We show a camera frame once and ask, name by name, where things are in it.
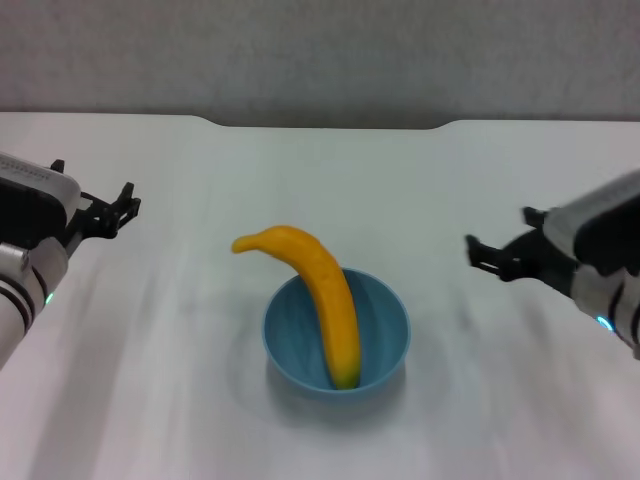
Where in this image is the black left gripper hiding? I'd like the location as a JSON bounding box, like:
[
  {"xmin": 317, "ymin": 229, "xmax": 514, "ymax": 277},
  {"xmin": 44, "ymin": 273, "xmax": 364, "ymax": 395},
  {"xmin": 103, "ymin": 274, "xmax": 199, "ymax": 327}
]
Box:
[{"xmin": 50, "ymin": 158, "xmax": 143, "ymax": 254}]

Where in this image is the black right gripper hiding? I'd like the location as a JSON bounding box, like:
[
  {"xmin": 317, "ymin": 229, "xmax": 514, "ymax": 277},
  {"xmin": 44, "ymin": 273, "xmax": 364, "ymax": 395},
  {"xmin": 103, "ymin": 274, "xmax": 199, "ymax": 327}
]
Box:
[{"xmin": 464, "ymin": 205, "xmax": 577, "ymax": 298}]

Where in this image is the yellow banana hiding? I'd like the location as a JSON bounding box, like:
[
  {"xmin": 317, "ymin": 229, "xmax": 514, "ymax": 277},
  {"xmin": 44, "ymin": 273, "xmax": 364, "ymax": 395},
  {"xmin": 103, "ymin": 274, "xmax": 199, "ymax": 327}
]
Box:
[{"xmin": 230, "ymin": 225, "xmax": 363, "ymax": 391}]

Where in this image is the blue bowl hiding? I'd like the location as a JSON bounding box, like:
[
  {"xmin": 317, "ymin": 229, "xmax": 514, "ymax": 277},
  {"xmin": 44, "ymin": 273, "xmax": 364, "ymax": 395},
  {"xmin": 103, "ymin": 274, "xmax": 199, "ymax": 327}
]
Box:
[{"xmin": 263, "ymin": 267, "xmax": 411, "ymax": 401}]

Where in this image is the left wrist camera black silver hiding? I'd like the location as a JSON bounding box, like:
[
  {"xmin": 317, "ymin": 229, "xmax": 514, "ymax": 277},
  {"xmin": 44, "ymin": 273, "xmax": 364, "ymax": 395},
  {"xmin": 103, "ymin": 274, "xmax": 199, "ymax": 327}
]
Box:
[{"xmin": 0, "ymin": 151, "xmax": 85, "ymax": 249}]

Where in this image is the wrist camera black silver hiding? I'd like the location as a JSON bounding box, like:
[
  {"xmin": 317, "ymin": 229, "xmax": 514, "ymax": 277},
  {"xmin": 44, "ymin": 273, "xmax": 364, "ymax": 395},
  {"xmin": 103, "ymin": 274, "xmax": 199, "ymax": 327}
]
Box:
[
  {"xmin": 543, "ymin": 169, "xmax": 640, "ymax": 278},
  {"xmin": 0, "ymin": 151, "xmax": 85, "ymax": 249}
]

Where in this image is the right wrist camera black silver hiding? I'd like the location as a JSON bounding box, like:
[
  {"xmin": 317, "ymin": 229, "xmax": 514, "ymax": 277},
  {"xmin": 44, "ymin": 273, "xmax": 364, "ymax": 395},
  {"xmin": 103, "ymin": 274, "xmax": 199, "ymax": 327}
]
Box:
[{"xmin": 543, "ymin": 169, "xmax": 640, "ymax": 278}]

